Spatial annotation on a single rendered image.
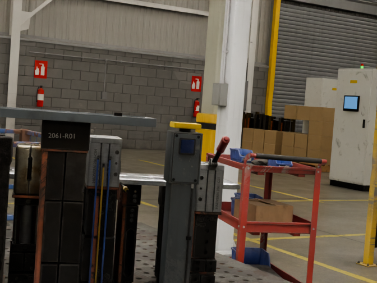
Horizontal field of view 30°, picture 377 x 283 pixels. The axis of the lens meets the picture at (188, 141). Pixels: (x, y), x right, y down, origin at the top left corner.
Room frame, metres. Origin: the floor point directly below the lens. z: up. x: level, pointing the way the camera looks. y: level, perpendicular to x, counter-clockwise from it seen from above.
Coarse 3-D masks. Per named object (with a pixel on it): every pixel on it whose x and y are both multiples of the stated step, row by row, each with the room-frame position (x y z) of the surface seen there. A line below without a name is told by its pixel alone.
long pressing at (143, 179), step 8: (120, 176) 1.83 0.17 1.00; (128, 176) 1.85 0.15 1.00; (136, 176) 1.86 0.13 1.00; (144, 176) 1.89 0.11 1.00; (152, 176) 1.90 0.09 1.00; (160, 176) 1.91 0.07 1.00; (128, 184) 1.77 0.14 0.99; (136, 184) 1.78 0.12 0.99; (144, 184) 1.78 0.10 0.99; (152, 184) 1.78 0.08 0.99; (160, 184) 1.79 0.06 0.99; (224, 184) 1.83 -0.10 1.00; (232, 184) 1.83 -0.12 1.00
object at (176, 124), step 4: (172, 124) 1.54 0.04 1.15; (176, 124) 1.52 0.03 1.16; (180, 124) 1.52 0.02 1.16; (184, 124) 1.52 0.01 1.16; (188, 124) 1.53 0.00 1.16; (192, 124) 1.53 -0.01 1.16; (196, 124) 1.53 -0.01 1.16; (200, 124) 1.53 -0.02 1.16; (180, 128) 1.52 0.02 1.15; (184, 128) 1.52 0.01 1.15; (188, 128) 1.53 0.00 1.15; (192, 128) 1.53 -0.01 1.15; (196, 128) 1.53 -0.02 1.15; (200, 128) 1.53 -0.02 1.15; (188, 132) 1.54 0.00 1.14
